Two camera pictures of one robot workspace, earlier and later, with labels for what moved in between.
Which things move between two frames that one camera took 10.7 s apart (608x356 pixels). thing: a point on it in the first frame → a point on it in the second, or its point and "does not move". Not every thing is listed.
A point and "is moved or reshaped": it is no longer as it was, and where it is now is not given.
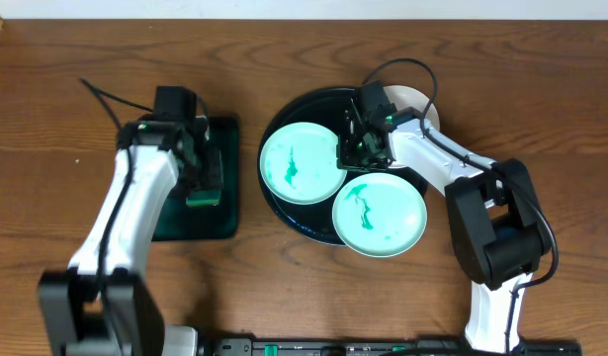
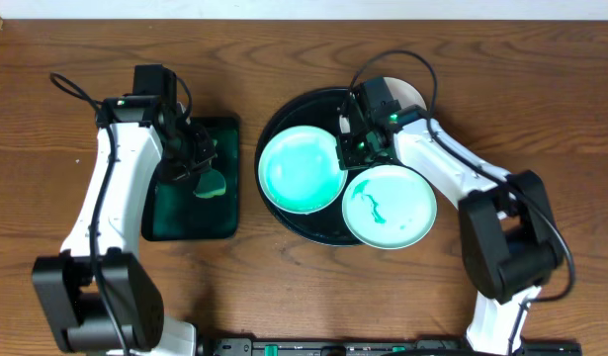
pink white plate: x=406 y=96 is moved or reshaped
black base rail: x=331 y=346 does not move
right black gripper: x=345 y=159 does not move
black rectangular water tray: x=180 y=222 does not move
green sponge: x=204 y=198 is moved or reshaped
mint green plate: x=379 y=215 is moved or reshaped
